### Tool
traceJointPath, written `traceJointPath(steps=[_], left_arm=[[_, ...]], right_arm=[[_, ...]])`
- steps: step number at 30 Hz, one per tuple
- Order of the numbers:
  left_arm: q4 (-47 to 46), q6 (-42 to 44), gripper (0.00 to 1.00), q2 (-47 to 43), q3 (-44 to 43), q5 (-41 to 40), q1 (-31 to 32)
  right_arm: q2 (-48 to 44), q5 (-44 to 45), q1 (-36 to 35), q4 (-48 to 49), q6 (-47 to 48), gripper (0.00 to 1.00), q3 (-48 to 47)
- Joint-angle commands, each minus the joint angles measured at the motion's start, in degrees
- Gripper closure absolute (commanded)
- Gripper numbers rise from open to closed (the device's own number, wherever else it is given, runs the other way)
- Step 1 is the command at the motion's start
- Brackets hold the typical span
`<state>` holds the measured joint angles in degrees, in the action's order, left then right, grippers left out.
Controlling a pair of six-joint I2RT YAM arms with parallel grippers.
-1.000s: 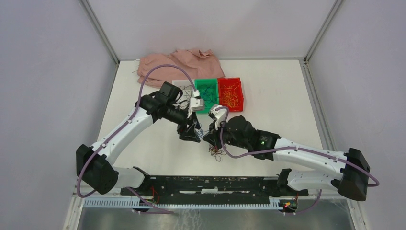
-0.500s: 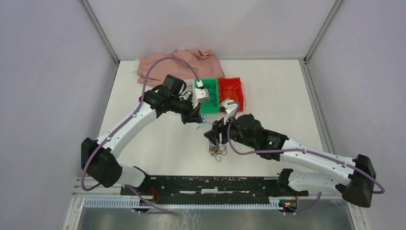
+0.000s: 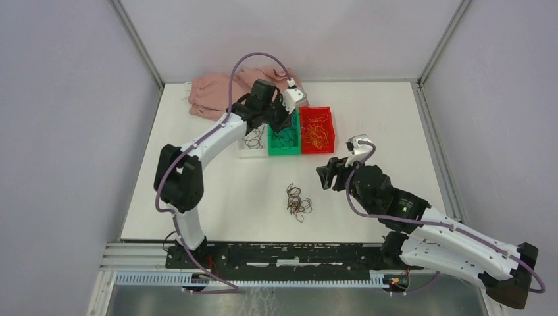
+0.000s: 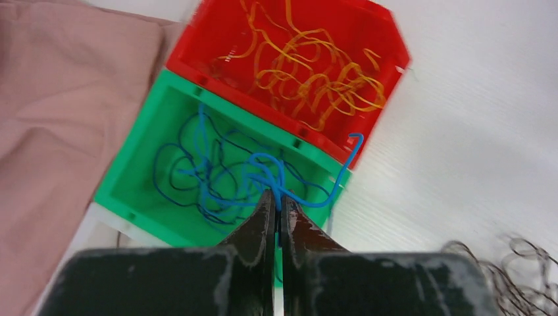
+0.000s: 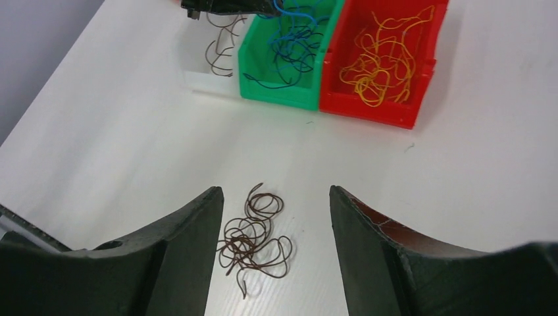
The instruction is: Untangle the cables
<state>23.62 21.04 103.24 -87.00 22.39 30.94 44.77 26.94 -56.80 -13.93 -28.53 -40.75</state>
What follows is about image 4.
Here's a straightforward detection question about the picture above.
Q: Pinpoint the yellow thin wire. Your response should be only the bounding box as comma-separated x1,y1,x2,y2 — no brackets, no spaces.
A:
218,0,388,132

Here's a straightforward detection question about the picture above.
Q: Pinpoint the dark blue thin wire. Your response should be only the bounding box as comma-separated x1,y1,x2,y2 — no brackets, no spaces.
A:
152,113,332,228

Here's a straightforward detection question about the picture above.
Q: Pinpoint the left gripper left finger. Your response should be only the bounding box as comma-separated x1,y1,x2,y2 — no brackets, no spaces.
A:
39,190,276,315

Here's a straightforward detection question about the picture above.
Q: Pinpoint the green plastic bin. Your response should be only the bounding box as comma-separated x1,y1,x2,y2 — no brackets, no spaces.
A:
93,68,352,289

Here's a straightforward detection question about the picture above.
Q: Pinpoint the white plastic bin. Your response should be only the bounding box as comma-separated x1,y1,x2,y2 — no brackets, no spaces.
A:
31,202,168,315

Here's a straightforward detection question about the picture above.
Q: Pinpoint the red plastic bin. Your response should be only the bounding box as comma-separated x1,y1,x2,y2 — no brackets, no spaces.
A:
166,1,410,162

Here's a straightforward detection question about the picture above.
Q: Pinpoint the pink crumpled cloth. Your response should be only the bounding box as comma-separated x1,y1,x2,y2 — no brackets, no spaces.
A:
1,1,181,315

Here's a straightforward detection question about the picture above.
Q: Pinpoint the coloured wire bundle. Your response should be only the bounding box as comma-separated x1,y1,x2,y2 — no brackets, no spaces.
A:
440,233,558,316

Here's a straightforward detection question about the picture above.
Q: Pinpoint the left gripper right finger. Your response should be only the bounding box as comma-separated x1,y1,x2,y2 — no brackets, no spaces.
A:
280,196,497,315

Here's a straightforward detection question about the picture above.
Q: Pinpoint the light blue thin wire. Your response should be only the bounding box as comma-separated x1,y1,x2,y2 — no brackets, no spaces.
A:
191,103,365,219

